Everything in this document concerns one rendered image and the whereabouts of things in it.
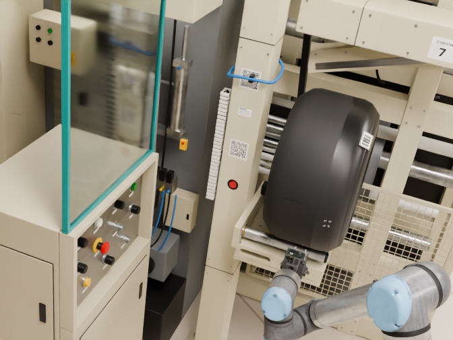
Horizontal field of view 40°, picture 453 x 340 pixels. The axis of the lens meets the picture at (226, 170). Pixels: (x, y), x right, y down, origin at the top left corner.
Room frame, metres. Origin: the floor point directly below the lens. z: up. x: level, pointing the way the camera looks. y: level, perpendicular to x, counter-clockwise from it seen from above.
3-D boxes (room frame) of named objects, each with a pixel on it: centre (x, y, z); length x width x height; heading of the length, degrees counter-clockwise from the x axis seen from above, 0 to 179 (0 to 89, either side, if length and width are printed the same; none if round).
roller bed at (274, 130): (2.52, -0.19, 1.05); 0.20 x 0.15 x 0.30; 75
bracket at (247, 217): (2.15, -0.13, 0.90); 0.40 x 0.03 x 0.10; 165
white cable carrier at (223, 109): (2.14, 0.04, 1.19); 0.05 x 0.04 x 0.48; 165
